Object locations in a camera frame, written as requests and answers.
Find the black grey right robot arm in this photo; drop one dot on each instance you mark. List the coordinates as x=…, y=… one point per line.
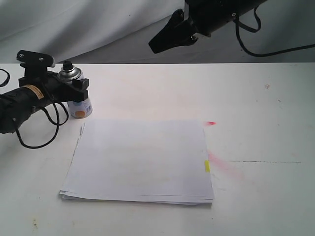
x=199, y=17

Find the spray paint can with dots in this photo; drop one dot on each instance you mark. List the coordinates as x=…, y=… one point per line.
x=77, y=96

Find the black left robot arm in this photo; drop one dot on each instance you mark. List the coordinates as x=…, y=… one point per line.
x=12, y=113

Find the stack of white paper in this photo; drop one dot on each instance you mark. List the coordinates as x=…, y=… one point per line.
x=140, y=161

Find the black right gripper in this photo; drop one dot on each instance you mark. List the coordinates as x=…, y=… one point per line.
x=205, y=17

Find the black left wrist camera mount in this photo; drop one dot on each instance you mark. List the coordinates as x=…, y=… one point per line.
x=35, y=65

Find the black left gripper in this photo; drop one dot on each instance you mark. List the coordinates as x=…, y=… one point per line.
x=37, y=91

